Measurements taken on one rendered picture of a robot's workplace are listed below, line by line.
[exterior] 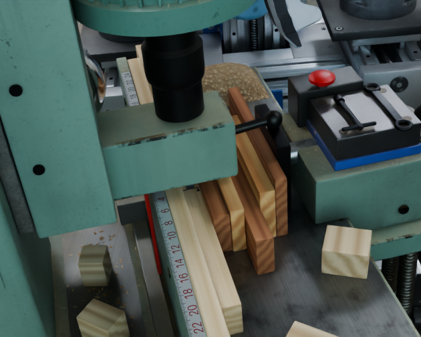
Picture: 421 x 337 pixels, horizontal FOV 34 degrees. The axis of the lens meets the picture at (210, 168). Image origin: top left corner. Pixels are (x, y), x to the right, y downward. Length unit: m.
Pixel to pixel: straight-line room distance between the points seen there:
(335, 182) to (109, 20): 0.30
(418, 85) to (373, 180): 0.60
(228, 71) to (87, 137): 0.39
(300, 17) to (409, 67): 0.46
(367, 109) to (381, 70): 0.54
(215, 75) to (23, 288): 0.44
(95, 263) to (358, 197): 0.32
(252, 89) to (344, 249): 0.36
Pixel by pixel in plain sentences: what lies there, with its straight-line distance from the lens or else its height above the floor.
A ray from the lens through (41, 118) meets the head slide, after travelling 0.61.
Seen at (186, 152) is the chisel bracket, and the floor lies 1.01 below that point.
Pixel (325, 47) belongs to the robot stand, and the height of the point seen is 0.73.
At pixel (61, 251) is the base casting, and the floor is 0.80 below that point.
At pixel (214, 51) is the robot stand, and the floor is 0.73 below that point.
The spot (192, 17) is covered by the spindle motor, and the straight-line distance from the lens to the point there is 0.57.
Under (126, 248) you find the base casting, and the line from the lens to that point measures 0.91.
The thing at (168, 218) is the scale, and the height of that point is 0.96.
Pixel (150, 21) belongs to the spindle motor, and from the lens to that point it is 0.56.
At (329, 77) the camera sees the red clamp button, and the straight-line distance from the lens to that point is 0.78.
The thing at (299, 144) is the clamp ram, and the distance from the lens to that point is 0.78.
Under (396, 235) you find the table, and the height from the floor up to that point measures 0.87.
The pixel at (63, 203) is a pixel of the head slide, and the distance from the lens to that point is 0.67.
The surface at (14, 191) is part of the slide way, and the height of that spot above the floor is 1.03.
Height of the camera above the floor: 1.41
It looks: 37 degrees down
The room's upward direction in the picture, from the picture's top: 6 degrees counter-clockwise
